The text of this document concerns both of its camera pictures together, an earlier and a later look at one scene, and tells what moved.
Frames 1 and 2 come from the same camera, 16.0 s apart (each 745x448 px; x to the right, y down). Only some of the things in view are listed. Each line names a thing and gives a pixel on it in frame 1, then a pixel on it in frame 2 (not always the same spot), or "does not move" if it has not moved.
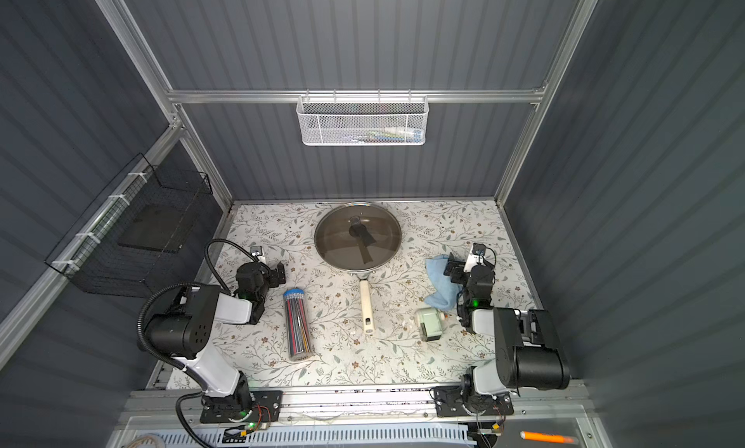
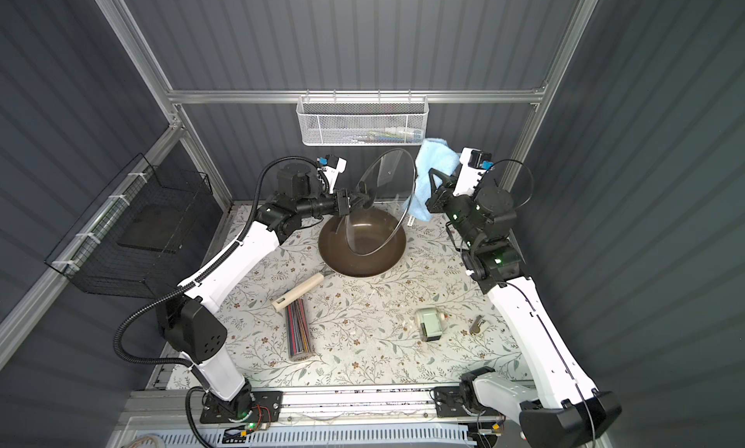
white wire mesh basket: x=363 y=119 does not move
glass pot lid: x=358 y=236 to x=391 y=177
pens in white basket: x=396 y=135 does not move
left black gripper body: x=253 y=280 to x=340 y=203
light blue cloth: x=444 y=297 to x=431 y=153
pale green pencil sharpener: x=430 y=323 does not move
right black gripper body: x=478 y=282 to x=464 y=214
